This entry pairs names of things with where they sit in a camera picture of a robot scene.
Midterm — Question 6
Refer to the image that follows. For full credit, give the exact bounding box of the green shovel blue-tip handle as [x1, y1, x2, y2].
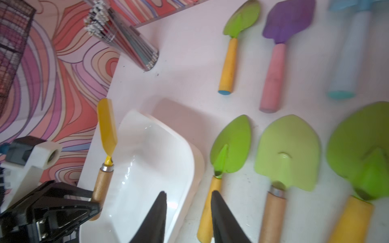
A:
[197, 115, 252, 243]

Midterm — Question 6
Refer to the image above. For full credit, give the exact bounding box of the black wire basket left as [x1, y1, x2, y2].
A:
[0, 0, 37, 98]

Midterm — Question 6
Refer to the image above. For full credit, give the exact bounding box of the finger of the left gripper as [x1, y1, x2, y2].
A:
[18, 180, 93, 203]
[27, 201, 101, 234]

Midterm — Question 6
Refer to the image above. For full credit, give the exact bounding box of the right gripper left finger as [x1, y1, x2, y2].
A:
[130, 191, 167, 243]

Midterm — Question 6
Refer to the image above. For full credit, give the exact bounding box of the green shovel yellow handle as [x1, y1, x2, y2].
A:
[218, 0, 261, 95]

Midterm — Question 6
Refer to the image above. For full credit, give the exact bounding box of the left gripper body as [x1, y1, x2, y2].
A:
[1, 196, 79, 243]

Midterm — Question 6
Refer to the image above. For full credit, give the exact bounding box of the yellow shovel wooden handle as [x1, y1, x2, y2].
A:
[91, 98, 118, 209]

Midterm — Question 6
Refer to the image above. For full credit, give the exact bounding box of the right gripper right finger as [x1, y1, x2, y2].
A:
[211, 190, 251, 243]

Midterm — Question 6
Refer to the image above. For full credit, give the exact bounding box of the metal pen cup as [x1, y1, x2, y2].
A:
[84, 1, 159, 71]

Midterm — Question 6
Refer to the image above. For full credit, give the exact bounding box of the white storage tray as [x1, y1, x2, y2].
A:
[79, 110, 205, 243]

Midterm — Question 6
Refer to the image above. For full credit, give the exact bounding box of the purple shovel pink handle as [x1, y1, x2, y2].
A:
[259, 0, 316, 113]

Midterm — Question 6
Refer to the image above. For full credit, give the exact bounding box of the light blue shovel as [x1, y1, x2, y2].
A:
[327, 1, 389, 101]

